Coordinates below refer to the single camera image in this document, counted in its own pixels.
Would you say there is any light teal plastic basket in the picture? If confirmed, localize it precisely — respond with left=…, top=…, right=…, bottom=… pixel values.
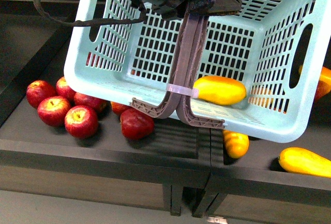
left=64, top=0, right=330, bottom=143

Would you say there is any orange yellow mango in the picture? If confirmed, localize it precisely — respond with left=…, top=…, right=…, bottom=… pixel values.
left=222, top=130, right=250, bottom=159

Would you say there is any yellow mango on shelf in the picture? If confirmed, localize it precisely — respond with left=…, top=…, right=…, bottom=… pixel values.
left=278, top=147, right=330, bottom=178

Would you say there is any red apple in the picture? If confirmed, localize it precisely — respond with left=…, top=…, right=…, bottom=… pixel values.
left=56, top=77, right=76, bottom=102
left=64, top=105, right=99, bottom=139
left=26, top=80, right=57, bottom=109
left=37, top=96, right=71, bottom=127
left=74, top=92, right=108, bottom=114
left=120, top=108, right=155, bottom=140

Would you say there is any dark wood display stand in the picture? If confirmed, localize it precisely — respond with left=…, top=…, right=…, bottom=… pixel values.
left=1, top=0, right=210, bottom=216

